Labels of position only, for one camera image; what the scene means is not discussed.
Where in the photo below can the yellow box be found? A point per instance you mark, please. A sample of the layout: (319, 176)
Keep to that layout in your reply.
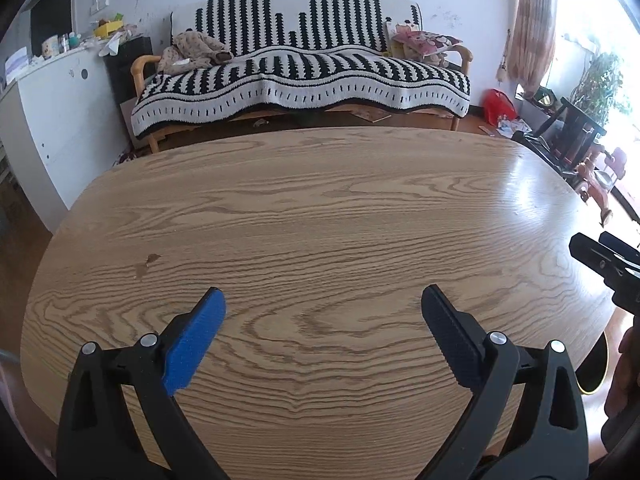
(107, 29)

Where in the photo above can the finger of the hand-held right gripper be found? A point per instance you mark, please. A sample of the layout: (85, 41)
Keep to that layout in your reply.
(622, 252)
(595, 255)

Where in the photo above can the white cabinet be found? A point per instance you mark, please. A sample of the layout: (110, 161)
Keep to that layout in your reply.
(65, 125)

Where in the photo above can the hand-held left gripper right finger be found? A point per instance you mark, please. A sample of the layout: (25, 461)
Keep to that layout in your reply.
(450, 330)

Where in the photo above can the black gold-rimmed trash bin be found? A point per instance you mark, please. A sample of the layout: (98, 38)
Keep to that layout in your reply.
(595, 367)

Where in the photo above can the person's right hand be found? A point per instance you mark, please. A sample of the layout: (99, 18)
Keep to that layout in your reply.
(622, 380)

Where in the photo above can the pink tricycle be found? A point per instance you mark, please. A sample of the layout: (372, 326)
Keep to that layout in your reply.
(600, 180)

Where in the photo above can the black wooden chair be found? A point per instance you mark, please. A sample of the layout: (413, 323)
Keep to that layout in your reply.
(565, 135)

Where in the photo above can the green potted plant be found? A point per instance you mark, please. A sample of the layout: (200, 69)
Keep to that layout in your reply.
(600, 85)

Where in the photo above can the red plastic bag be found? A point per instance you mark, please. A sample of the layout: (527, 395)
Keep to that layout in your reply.
(500, 107)

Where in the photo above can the white mug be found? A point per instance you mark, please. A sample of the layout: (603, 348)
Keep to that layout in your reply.
(50, 46)

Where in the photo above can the pink cartoon pillow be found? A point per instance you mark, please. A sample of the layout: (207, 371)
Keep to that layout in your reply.
(425, 42)

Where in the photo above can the hanging wall ornament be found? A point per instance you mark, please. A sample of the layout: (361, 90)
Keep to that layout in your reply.
(502, 67)

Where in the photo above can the black upright cabinet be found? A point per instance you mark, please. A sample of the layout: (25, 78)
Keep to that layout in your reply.
(127, 80)

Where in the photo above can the patterned curtain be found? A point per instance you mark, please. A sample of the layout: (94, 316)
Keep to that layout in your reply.
(535, 25)

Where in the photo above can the brown dotted garment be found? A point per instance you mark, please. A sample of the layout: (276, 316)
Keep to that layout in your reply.
(192, 52)

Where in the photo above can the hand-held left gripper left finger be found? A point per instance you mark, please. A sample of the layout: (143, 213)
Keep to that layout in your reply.
(192, 345)

